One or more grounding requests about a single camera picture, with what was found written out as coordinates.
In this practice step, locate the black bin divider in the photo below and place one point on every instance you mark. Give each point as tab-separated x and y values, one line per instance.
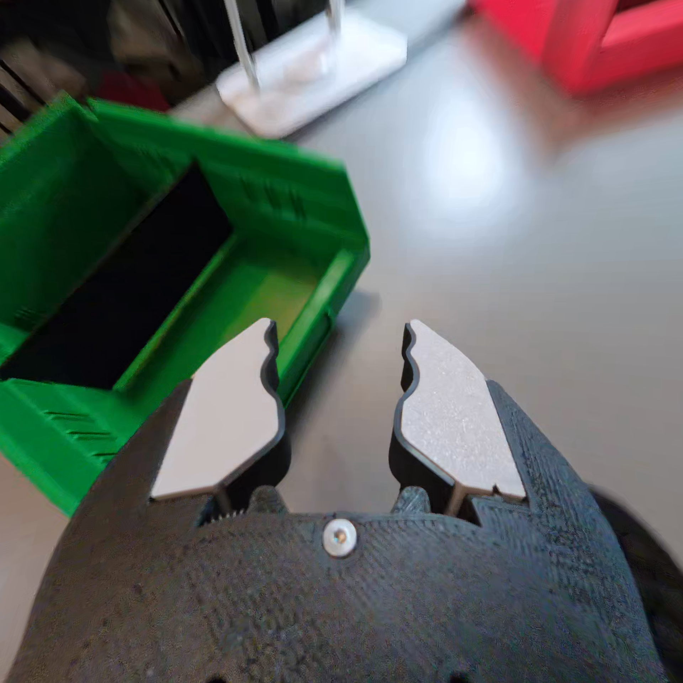
117	288

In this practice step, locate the green plastic bin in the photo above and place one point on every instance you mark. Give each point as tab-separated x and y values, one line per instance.
53	213

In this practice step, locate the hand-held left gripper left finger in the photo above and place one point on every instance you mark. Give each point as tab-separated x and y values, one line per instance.
224	416

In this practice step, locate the red plastic bin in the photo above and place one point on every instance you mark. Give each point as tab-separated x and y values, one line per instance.
576	48

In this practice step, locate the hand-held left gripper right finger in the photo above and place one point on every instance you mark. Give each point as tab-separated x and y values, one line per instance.
459	421

